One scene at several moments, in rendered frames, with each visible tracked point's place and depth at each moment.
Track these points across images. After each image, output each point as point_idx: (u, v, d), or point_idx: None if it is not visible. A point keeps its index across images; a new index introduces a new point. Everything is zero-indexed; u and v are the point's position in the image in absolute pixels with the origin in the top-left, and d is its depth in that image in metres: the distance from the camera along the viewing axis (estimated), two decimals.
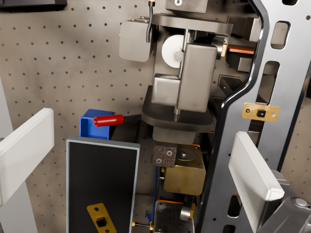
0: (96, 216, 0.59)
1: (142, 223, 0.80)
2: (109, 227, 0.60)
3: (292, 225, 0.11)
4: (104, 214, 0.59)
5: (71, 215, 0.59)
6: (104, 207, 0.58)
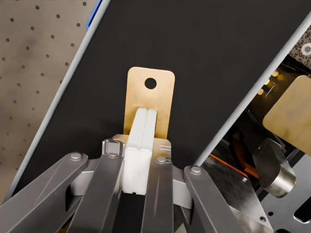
0: (140, 101, 0.23)
1: None
2: None
3: (165, 180, 0.13)
4: (161, 105, 0.23)
5: (77, 76, 0.23)
6: (172, 86, 0.23)
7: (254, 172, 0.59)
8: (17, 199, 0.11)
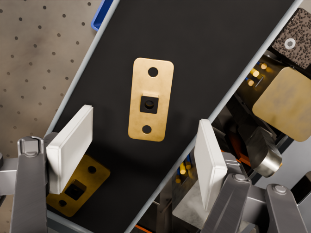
0: (144, 87, 0.27)
1: None
2: (156, 122, 0.29)
3: (237, 199, 0.13)
4: (162, 91, 0.27)
5: (90, 65, 0.27)
6: (171, 74, 0.27)
7: (248, 162, 0.63)
8: None
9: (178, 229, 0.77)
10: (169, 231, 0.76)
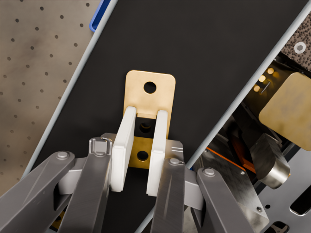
0: (139, 106, 0.22)
1: None
2: None
3: (177, 182, 0.13)
4: None
5: (85, 72, 0.25)
6: (172, 90, 0.22)
7: (252, 168, 0.60)
8: (4, 200, 0.11)
9: None
10: None
